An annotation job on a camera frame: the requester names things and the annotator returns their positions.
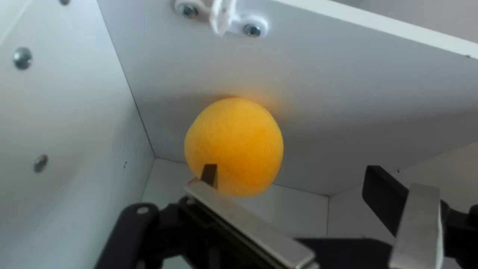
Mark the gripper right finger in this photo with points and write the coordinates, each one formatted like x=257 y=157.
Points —
x=419 y=229

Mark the yellow round toy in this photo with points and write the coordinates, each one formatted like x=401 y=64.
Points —
x=233 y=144

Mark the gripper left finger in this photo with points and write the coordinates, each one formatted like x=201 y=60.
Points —
x=239 y=224

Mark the white plastic door catch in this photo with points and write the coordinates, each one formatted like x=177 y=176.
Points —
x=221 y=17

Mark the white toy kitchen cabinet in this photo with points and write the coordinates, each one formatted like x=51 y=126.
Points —
x=323 y=99

